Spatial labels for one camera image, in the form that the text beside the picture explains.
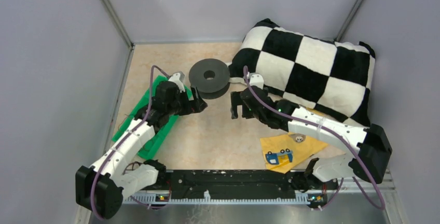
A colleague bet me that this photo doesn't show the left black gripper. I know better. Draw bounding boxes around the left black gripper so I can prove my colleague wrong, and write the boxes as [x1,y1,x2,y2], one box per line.
[167,85,207,116]

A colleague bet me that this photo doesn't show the black cable spool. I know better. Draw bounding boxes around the black cable spool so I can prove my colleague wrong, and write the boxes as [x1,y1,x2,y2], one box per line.
[189,59,230,100]

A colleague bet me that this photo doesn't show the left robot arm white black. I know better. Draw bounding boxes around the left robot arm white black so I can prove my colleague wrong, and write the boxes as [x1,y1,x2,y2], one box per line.
[75,80,208,220]

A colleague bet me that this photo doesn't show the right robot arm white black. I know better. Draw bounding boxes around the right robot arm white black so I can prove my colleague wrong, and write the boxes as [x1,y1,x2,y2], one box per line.
[230,86,392,189]

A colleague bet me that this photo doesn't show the yellow cloth with car print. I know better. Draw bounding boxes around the yellow cloth with car print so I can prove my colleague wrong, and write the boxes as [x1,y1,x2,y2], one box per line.
[260,132,328,174]

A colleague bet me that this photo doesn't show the green compartment tray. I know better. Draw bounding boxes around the green compartment tray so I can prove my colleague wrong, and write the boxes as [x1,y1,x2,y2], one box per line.
[111,79,179,160]

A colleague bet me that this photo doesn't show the black white checkered pillow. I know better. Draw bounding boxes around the black white checkered pillow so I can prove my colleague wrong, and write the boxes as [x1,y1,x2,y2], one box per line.
[228,18,376,127]

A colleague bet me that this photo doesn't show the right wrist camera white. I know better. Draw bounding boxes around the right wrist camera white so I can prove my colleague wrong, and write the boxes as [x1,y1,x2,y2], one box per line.
[248,73,264,89]

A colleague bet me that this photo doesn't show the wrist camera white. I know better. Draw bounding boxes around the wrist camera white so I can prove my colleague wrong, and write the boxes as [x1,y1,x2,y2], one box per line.
[248,73,264,89]
[168,72,186,92]

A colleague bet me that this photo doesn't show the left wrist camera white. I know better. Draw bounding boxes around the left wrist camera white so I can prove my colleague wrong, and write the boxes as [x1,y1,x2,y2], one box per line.
[168,72,186,92]

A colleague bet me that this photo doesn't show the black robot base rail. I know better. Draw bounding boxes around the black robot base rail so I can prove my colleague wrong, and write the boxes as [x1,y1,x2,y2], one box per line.
[144,170,338,200]

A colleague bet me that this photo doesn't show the white slotted cable duct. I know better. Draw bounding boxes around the white slotted cable duct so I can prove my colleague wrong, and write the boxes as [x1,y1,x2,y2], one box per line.
[123,191,311,205]

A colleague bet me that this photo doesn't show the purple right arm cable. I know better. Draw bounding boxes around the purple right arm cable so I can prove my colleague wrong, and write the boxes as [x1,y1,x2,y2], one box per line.
[242,65,387,211]

